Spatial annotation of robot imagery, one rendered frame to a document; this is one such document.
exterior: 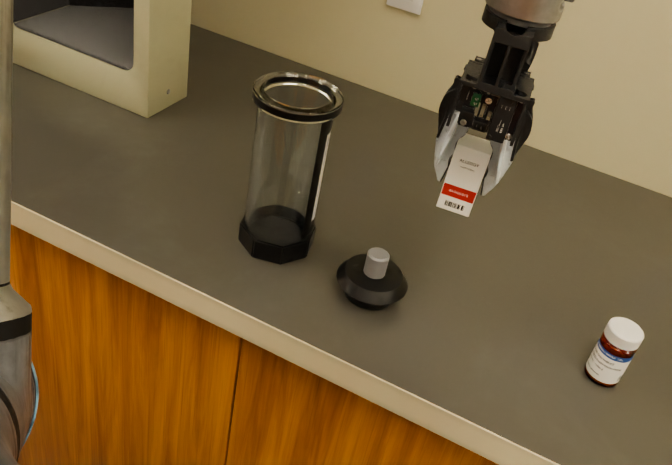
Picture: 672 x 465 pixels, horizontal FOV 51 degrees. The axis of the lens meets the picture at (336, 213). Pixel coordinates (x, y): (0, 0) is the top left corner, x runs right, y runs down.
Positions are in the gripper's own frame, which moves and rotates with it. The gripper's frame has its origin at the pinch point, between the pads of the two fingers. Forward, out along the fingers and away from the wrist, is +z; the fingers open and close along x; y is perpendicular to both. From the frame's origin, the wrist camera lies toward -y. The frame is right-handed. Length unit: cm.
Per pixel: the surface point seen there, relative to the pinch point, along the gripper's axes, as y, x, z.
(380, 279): 4.9, -5.6, 15.0
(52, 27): -26, -75, 12
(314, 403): 13.2, -8.6, 31.1
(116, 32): -32, -66, 12
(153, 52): -21, -52, 8
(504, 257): -13.6, 9.2, 18.2
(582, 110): -54, 16, 9
